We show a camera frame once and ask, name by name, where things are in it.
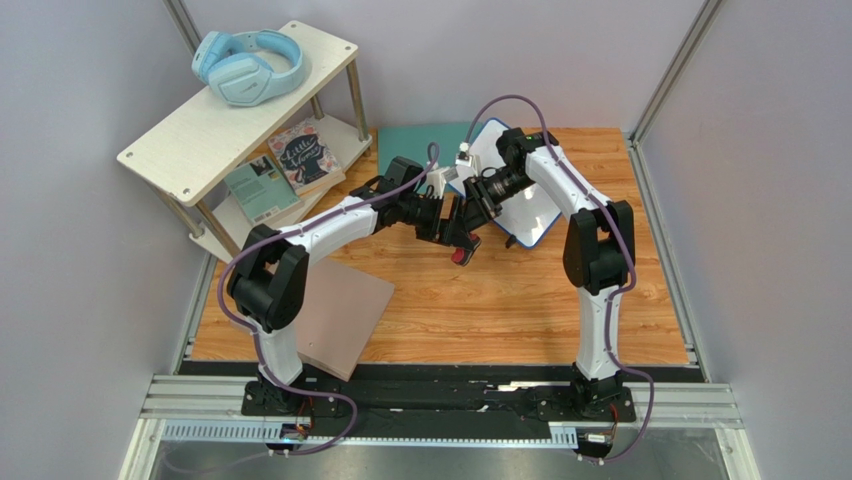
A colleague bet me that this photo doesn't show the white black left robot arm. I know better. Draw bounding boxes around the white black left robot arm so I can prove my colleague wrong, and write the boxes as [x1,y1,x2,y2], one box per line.
[225,157,481,415]

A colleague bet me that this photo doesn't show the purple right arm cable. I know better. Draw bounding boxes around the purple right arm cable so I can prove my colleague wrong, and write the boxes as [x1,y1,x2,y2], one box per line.
[463,94,657,465]

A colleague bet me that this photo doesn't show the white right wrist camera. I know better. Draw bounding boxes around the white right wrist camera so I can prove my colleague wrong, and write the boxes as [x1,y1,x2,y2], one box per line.
[455,142,481,175]

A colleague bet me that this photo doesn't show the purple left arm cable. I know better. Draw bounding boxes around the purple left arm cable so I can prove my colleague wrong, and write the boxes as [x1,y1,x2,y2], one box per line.
[216,141,442,458]

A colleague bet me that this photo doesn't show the red whiteboard eraser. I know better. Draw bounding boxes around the red whiteboard eraser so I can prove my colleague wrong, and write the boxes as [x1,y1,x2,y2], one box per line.
[451,234,481,267]

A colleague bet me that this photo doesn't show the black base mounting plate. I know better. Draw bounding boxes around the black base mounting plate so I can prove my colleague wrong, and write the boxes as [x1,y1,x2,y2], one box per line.
[241,364,637,440]

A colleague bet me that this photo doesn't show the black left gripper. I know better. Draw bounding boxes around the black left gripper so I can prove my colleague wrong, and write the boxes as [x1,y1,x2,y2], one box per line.
[398,193,473,252]

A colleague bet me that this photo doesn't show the teal mat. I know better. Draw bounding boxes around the teal mat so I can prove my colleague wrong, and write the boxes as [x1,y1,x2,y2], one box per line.
[378,122,469,177]

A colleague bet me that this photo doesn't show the blue framed whiteboard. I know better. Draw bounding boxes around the blue framed whiteboard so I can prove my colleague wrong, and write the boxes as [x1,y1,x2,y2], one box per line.
[470,117,561,249]

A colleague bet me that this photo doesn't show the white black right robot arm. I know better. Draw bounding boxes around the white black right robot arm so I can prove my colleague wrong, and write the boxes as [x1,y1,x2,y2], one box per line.
[463,128,635,418]

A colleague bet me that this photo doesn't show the floral cover book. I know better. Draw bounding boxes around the floral cover book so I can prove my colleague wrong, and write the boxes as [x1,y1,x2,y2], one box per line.
[267,118,345,197]

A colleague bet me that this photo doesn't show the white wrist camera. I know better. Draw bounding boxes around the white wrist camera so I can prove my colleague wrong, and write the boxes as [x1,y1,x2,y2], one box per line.
[425,167,459,199]
[455,142,481,175]

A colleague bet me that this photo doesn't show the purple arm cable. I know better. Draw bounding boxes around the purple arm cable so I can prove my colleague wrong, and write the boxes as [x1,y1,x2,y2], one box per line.
[216,141,442,458]
[463,94,657,465]

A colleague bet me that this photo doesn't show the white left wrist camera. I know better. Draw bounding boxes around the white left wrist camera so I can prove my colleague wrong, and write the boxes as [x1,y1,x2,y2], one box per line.
[425,167,459,199]

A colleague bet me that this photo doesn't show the pink square board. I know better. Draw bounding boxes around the pink square board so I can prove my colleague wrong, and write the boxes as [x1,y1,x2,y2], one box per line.
[230,258,396,383]

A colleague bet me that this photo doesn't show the light blue headphones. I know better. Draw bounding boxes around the light blue headphones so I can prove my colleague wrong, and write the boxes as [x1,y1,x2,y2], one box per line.
[191,30,307,107]

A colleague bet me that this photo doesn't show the aluminium frame rail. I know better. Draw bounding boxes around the aluminium frame rail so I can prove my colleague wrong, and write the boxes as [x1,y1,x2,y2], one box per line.
[122,364,760,479]

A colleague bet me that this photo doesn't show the teal cover book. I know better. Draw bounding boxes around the teal cover book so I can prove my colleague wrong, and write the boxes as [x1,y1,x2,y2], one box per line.
[224,154,303,226]

